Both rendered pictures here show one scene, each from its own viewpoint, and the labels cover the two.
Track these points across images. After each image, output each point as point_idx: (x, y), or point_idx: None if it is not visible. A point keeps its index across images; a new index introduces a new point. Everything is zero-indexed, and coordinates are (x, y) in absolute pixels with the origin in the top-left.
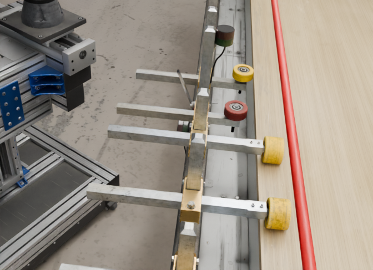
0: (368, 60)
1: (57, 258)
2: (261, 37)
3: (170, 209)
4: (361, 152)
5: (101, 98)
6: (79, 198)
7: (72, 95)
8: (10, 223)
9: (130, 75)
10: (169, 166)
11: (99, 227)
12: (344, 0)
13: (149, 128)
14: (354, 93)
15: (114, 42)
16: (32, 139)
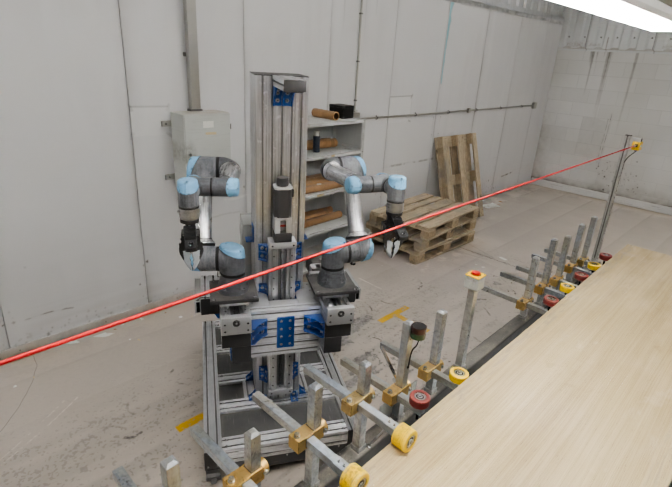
0: (605, 418)
1: (287, 471)
2: (507, 355)
3: None
4: (494, 486)
5: (411, 368)
6: None
7: (329, 341)
8: (267, 422)
9: (450, 359)
10: None
11: None
12: (644, 356)
13: (329, 377)
14: (549, 438)
15: (457, 328)
16: (325, 372)
